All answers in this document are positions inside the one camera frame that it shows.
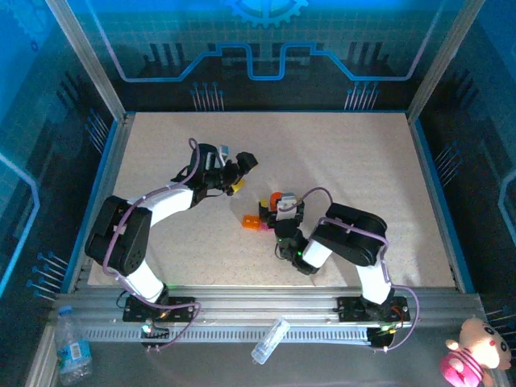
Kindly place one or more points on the orange and pink pill organizer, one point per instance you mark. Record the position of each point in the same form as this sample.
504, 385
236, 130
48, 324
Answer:
252, 221

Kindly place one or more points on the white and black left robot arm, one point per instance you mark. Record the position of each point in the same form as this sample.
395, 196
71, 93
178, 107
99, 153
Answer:
121, 238

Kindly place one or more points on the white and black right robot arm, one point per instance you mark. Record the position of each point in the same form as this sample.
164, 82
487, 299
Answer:
354, 238

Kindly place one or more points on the clear plastic tube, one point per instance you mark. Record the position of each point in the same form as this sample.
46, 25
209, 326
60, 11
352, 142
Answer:
270, 340

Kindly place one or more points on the blue table edge strip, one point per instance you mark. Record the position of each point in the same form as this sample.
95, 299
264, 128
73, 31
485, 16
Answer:
106, 161
442, 201

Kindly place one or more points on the clear plastic water bottle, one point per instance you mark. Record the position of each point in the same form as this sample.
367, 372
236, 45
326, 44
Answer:
74, 350

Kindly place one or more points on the pink and cream plush toy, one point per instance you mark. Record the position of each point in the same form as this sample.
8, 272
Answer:
483, 342

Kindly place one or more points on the aluminium frame rail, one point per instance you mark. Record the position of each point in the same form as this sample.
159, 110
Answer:
262, 302

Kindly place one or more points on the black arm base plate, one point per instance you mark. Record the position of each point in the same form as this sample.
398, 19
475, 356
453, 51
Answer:
131, 310
346, 310

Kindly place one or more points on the aluminium frame post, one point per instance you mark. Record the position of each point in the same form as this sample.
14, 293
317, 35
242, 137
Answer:
443, 60
88, 64

